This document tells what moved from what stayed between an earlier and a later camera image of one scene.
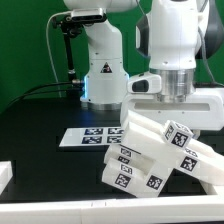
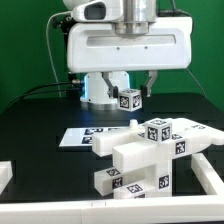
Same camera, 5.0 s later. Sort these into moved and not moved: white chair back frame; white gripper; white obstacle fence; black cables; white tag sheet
Moved: white gripper; white chair back frame
Not moved: white tag sheet; white obstacle fence; black cables
